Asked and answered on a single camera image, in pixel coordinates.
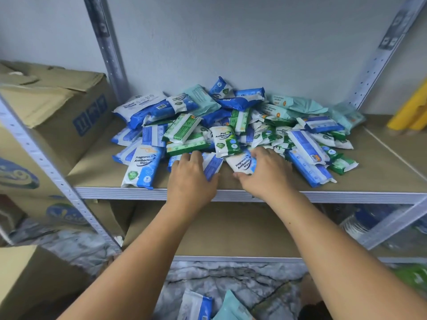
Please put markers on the person's right hand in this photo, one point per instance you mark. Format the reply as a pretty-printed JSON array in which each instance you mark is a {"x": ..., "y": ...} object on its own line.
[{"x": 270, "y": 180}]

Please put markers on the person's left hand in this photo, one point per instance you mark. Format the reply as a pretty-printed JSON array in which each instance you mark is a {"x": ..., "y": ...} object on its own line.
[{"x": 190, "y": 190}]

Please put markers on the grey metal shelf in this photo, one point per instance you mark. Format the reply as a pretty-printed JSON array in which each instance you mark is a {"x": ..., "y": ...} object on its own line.
[{"x": 133, "y": 194}]

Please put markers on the pile of wipe packets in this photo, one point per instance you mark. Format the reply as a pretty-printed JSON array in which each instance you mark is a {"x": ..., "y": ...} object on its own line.
[{"x": 200, "y": 123}]

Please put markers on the teal wipes pack stack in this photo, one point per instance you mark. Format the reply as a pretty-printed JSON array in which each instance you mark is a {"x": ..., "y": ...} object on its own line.
[{"x": 232, "y": 310}]

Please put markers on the person's left forearm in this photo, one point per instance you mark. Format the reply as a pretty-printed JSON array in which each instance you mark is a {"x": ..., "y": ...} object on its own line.
[{"x": 133, "y": 276}]

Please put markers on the person's right forearm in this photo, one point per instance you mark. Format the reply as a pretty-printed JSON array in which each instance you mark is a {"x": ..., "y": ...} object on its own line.
[{"x": 347, "y": 263}]

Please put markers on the person's right foot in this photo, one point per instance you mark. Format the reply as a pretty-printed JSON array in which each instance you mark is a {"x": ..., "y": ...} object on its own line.
[{"x": 309, "y": 290}]

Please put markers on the water bottles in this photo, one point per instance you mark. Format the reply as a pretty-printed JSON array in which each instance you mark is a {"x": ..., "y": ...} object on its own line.
[{"x": 373, "y": 223}]

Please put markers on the cardboard box blue print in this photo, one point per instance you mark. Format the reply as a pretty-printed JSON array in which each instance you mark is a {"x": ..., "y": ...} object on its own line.
[
  {"x": 73, "y": 215},
  {"x": 47, "y": 110}
]

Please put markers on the yellow bottle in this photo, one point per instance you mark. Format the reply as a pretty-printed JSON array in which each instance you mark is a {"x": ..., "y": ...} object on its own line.
[
  {"x": 408, "y": 110},
  {"x": 420, "y": 122}
]

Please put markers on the plain cardboard box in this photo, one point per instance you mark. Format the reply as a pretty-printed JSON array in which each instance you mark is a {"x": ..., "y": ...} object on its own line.
[{"x": 33, "y": 283}]

